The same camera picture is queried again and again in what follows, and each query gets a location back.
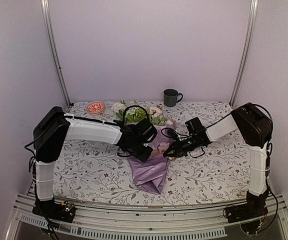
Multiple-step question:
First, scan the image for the purple pink wrapping paper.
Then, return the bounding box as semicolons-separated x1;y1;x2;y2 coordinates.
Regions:
128;124;176;194

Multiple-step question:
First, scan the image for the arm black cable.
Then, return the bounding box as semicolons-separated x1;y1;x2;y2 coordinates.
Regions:
160;103;279;226
117;105;151;158

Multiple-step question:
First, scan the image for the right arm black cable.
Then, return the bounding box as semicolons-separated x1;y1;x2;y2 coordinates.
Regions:
160;103;279;226

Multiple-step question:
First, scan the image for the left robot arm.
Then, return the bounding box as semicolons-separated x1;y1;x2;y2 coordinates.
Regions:
24;106;157;218

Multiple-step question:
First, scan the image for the left aluminium frame post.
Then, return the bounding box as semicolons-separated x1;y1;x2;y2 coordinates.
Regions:
40;0;71;107

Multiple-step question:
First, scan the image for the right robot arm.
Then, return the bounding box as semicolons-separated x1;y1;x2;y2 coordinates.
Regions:
163;102;273;220

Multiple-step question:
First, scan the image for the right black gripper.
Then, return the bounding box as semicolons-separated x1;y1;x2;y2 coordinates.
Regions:
164;135;199;158

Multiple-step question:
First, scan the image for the aluminium frame post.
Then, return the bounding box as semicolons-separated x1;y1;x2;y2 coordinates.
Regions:
40;0;71;107
229;0;259;107

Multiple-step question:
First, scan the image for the right aluminium frame post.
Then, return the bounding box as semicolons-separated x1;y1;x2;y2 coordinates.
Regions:
229;0;259;107

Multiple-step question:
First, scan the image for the beige raffia ribbon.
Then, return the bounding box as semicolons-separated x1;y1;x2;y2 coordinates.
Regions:
151;142;170;155

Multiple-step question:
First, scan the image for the dark grey metal mug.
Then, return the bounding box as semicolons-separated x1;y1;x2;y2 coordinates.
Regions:
163;89;183;107

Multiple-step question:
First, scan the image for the white rose long stem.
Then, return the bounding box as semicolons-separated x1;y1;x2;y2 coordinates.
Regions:
111;100;126;117

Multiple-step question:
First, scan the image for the front aluminium rail base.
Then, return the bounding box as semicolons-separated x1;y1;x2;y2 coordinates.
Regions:
5;192;288;240

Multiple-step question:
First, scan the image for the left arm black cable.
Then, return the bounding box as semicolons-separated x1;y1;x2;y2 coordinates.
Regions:
117;105;151;158

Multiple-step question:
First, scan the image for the pink rose stem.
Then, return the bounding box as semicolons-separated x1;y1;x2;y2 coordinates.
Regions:
149;106;163;119

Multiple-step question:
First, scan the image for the red patterned ceramic bowl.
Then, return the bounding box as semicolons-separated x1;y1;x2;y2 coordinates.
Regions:
86;101;105;115

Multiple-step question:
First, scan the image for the green white flower sprig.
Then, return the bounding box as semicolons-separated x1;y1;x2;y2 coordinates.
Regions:
117;101;175;126

